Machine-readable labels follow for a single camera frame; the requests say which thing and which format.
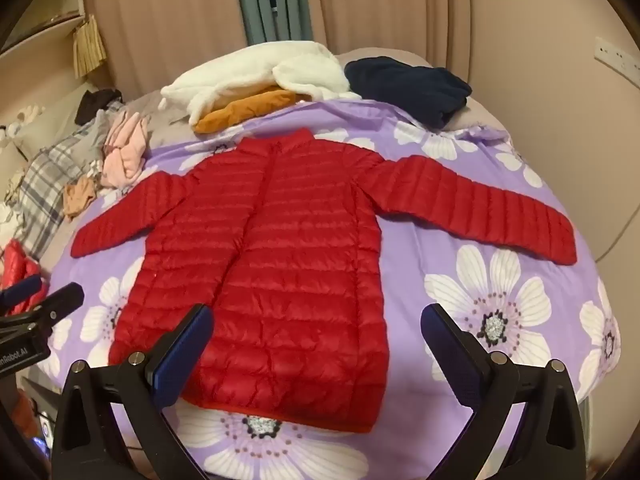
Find orange cloth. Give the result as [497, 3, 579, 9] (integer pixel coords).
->
[14, 389, 41, 443]

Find grey plaid cloth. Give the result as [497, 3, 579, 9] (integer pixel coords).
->
[15, 110, 108, 261]

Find navy blue garment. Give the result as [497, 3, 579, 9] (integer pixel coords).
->
[344, 56, 473, 129]

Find grey bed cover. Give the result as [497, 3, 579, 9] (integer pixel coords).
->
[120, 87, 201, 148]

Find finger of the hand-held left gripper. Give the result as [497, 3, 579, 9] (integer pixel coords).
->
[0, 282, 85, 333]
[0, 274, 44, 311]

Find white wall socket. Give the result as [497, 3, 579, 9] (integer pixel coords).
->
[595, 36, 640, 73]

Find red puffer jacket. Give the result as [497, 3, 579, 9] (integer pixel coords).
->
[71, 128, 577, 433]

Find purple floral bed sheet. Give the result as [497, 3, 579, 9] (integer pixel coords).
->
[37, 97, 623, 480]

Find beige pillow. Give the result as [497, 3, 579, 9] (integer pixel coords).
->
[450, 95, 508, 133]
[7, 80, 101, 161]

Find hanging straw tassel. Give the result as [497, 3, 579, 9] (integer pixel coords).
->
[72, 14, 108, 79]

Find crumpled red garment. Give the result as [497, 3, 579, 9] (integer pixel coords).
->
[0, 239, 48, 316]

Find white plush toy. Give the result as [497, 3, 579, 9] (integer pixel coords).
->
[0, 105, 46, 146]

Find white patterned cloth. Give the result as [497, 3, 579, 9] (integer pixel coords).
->
[0, 170, 28, 251]

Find small tan garment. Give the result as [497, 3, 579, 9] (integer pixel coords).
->
[64, 177, 98, 221]

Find mustard orange garment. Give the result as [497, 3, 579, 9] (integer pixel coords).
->
[194, 86, 306, 134]

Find white fleece garment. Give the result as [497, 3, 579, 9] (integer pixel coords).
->
[160, 41, 362, 126]

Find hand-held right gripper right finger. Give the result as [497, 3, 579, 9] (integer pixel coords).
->
[420, 302, 588, 480]

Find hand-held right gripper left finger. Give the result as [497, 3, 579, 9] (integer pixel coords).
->
[50, 302, 216, 480]

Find teal curtain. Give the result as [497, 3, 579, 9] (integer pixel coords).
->
[235, 0, 313, 46]

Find white shelf unit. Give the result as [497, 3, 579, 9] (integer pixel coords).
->
[0, 0, 96, 91]

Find black garment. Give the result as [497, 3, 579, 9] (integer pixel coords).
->
[75, 88, 124, 126]

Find beige curtain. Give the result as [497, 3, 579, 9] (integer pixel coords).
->
[300, 0, 471, 68]
[87, 0, 251, 96]

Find pink garment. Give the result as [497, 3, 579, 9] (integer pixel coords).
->
[101, 110, 151, 188]

